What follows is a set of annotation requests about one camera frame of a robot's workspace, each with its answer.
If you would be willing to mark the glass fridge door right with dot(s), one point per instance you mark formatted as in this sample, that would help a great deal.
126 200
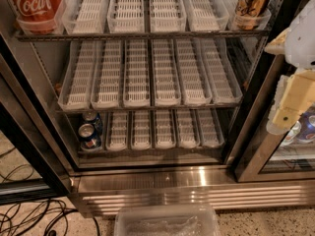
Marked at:
258 145

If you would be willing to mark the blue can behind glass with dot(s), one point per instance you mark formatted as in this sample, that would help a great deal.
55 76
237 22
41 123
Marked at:
307 131

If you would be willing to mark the white can behind glass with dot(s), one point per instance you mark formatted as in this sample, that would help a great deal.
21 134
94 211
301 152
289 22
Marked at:
291 134

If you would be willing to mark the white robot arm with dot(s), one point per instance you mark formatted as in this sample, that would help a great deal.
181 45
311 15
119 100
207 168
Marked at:
300 41

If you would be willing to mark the clear tray under cola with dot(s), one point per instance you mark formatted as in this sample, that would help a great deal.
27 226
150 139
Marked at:
53 26

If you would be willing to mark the blue Pepsi can front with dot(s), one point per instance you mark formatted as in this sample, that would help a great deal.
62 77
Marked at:
89 137

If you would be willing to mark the clear plastic bin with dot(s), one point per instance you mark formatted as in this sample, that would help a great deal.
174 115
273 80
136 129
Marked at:
172 220

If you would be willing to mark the open fridge door left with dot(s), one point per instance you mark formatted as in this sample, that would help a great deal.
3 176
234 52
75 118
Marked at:
19 128

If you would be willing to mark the blue pepsi can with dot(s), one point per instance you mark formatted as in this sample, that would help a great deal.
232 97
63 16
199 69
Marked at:
89 137
94 119

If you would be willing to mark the blue Pepsi can rear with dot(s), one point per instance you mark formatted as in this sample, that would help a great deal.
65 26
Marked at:
94 119

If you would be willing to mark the shelf tray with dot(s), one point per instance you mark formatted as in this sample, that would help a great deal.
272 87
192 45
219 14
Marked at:
194 85
206 15
117 131
230 6
141 130
209 128
164 130
126 16
76 89
136 91
107 75
187 134
167 16
85 16
223 82
167 89

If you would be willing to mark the stainless steel fridge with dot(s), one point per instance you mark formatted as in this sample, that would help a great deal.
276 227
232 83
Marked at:
102 182

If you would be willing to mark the red Coca-Cola can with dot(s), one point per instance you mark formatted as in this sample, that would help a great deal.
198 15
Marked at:
36 4

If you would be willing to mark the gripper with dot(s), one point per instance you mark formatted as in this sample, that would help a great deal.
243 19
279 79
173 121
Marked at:
302 43

